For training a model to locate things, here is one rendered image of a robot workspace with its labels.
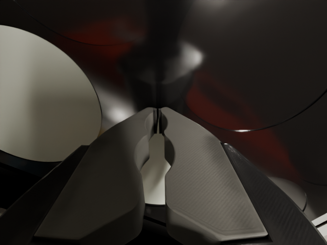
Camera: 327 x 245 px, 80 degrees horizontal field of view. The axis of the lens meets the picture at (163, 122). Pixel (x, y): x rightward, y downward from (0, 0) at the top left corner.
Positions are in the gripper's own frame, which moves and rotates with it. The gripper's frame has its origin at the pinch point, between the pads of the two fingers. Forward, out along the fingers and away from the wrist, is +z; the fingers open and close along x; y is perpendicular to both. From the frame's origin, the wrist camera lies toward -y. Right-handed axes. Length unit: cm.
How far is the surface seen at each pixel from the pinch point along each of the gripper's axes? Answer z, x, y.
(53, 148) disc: 1.3, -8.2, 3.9
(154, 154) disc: 1.2, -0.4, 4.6
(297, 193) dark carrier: 1.4, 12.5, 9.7
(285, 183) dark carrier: 1.4, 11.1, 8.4
